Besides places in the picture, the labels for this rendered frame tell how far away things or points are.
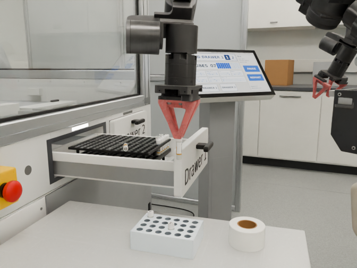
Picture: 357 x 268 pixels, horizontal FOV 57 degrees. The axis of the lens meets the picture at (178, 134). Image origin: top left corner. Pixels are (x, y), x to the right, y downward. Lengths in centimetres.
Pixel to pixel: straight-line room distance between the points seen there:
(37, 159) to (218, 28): 191
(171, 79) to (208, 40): 195
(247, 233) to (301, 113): 312
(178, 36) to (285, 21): 353
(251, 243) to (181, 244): 13
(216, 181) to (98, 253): 126
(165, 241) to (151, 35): 37
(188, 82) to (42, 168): 43
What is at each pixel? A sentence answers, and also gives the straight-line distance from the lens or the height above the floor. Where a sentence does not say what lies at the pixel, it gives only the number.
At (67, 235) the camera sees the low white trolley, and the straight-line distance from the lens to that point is 75.
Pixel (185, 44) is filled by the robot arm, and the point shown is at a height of 114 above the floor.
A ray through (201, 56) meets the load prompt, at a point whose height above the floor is 116.
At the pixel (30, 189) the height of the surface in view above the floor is 83.
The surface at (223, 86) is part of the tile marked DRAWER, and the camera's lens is 168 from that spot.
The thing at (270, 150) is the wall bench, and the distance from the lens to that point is 381.
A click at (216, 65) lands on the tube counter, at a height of 111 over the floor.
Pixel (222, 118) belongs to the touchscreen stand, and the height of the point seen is 84.
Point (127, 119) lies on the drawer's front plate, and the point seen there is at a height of 92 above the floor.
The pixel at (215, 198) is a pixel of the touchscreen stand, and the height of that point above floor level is 39.
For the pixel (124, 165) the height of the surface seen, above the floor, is 88.
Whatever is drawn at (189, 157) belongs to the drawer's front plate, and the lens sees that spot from 77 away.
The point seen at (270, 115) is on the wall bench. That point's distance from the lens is 374.
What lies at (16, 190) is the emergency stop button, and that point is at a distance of 69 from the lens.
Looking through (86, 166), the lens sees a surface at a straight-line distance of 83.
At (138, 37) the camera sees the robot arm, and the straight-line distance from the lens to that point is 58.
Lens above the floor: 110
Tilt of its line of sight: 11 degrees down
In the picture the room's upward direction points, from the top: straight up
